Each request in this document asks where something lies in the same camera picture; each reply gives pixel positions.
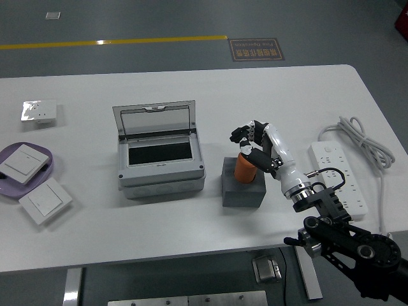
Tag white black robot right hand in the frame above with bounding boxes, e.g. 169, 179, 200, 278
229, 120, 307, 196

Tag orange cylinder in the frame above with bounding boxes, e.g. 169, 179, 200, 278
234, 152, 258, 184

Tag grey junction box clear lid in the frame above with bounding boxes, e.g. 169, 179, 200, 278
112, 100, 207, 201

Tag grey cube with round hole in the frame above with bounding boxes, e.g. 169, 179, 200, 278
221, 156, 267, 210

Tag metal floor outlet box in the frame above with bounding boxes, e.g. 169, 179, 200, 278
251, 254, 283, 284

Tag white power strip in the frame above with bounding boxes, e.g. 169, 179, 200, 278
307, 141, 370, 221

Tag brown floor sign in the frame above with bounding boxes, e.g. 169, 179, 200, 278
228, 38, 286, 62

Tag grey table leg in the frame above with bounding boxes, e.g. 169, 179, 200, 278
62, 267, 84, 306
293, 245, 323, 300

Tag red object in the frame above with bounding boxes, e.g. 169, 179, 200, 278
394, 4, 408, 39

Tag grey metal plate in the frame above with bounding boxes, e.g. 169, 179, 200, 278
107, 295, 189, 306

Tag purple tray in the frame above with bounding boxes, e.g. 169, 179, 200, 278
0, 142, 55, 200

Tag white power cord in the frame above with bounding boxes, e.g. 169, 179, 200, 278
317, 116, 396, 235

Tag thin black cable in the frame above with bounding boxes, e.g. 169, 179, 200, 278
279, 247, 289, 306

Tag white wall switch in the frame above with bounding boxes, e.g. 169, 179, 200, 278
18, 177, 73, 226
0, 143, 52, 185

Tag white wall socket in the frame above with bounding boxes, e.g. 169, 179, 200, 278
20, 99, 58, 124

